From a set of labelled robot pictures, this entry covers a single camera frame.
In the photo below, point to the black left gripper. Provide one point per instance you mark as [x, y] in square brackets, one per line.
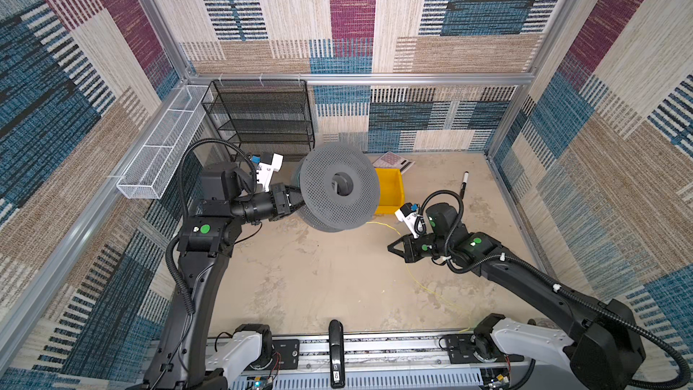
[280, 201]

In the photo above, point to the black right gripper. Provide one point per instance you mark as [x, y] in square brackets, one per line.
[410, 253]

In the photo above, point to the grey perforated cable spool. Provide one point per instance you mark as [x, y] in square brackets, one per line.
[339, 186]

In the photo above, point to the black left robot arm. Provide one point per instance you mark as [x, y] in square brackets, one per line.
[197, 258]

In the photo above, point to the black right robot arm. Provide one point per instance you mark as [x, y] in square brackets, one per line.
[601, 343]

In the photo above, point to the yellow plastic bin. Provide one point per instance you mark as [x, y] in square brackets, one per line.
[392, 194]

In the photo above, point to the black white marker pen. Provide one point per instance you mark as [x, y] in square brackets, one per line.
[463, 187]

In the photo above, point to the black mesh shelf rack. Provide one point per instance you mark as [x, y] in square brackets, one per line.
[272, 116]

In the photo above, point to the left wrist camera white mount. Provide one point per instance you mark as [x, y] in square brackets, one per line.
[266, 165]

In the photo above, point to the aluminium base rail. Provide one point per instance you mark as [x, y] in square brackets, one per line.
[398, 360]

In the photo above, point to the white wire mesh basket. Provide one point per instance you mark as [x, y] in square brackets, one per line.
[148, 176]

